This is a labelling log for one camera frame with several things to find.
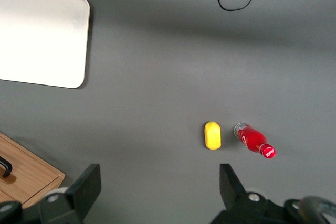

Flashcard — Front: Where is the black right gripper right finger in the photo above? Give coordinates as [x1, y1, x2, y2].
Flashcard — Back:
[209, 163, 287, 224]

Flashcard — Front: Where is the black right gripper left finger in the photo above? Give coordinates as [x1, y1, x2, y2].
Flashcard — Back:
[38, 163, 102, 224]

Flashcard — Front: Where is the red soda can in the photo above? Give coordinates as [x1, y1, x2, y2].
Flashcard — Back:
[233, 122, 276, 160]

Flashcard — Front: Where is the beige plastic tray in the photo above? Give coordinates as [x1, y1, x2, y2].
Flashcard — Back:
[0, 0, 91, 89]

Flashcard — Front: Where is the wooden drawer cabinet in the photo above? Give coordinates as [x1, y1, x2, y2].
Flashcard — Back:
[0, 132, 66, 209]

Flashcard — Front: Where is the yellow lemon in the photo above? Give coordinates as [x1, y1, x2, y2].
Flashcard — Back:
[204, 121, 222, 151]

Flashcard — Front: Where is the black metal drawer handle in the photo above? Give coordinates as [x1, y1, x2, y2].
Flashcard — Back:
[0, 155, 13, 178]

